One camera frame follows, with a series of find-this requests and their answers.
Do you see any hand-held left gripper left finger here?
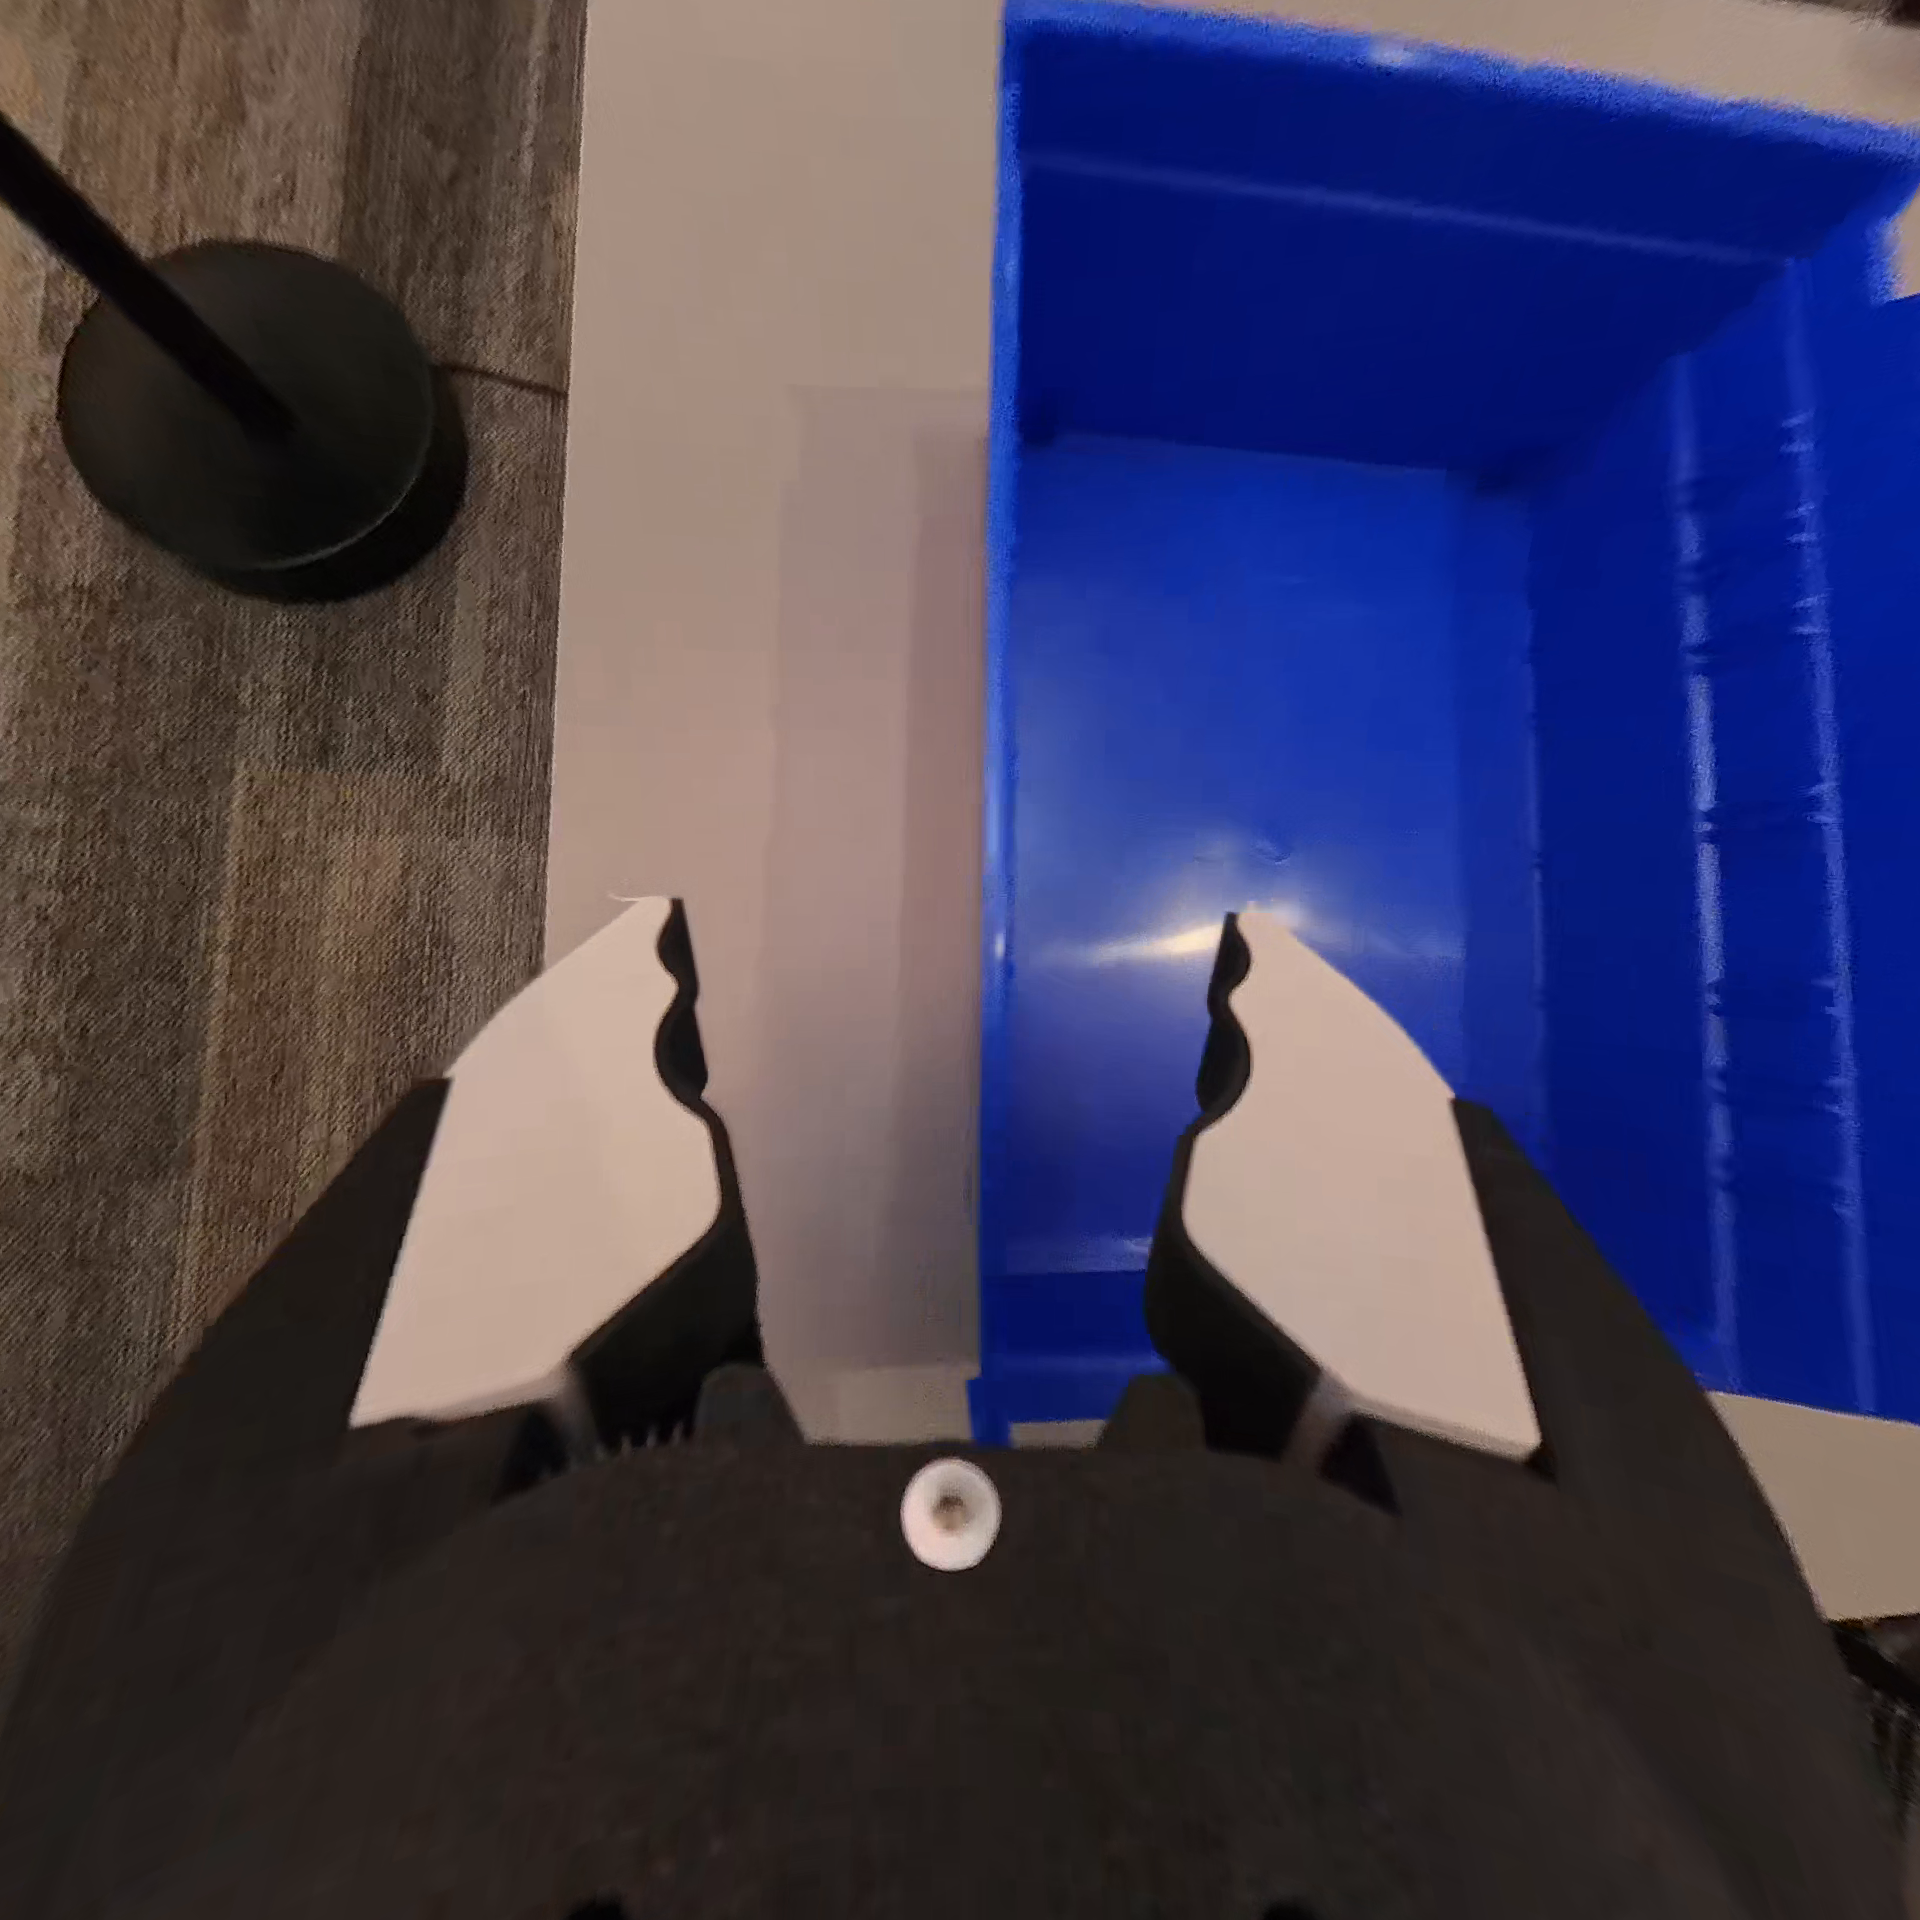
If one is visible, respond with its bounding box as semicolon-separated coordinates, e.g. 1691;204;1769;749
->
345;895;765;1464

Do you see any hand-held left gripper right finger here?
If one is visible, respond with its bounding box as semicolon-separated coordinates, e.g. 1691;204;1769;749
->
1143;907;1549;1469

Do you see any blue plastic bin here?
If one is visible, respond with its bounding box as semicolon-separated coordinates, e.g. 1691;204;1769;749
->
965;0;1920;1454

